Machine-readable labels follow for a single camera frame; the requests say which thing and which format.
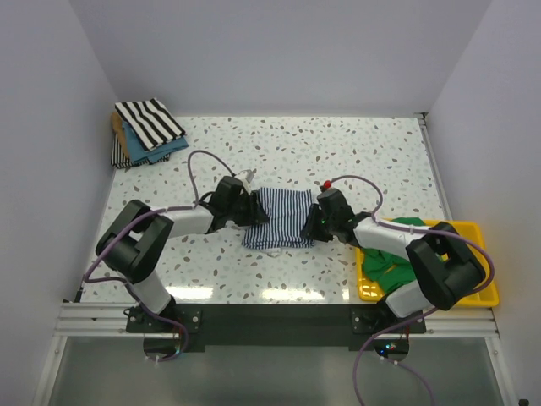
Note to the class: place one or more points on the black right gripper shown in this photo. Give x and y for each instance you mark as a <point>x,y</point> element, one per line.
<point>310,228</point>

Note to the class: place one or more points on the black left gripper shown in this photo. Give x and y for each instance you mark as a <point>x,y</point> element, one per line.
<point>255,215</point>

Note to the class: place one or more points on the blue white striped tank top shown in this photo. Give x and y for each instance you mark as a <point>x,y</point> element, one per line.
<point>288,212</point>

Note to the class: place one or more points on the green tank top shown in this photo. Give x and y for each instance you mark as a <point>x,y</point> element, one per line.
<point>389,271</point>

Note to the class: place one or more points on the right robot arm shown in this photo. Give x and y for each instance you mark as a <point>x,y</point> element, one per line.
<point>445,267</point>

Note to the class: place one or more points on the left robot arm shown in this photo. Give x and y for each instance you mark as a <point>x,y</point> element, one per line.
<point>133,244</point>

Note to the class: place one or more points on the mustard folded tank top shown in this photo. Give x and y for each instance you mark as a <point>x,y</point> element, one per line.
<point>117,127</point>

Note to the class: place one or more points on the black white wide-striped folded top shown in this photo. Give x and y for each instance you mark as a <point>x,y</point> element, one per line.
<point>151,121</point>

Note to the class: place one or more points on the thin-striped black white folded top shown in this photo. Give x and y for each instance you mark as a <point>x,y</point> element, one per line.
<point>137,155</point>

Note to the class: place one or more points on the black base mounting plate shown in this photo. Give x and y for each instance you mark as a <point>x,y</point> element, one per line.
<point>261,325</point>

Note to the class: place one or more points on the yellow plastic tray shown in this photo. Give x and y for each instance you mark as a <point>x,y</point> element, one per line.
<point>370,291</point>

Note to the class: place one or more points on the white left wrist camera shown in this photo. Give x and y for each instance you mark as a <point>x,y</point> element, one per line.
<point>246,175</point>

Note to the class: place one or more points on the aluminium frame rail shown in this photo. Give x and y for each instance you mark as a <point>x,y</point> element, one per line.
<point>395,153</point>

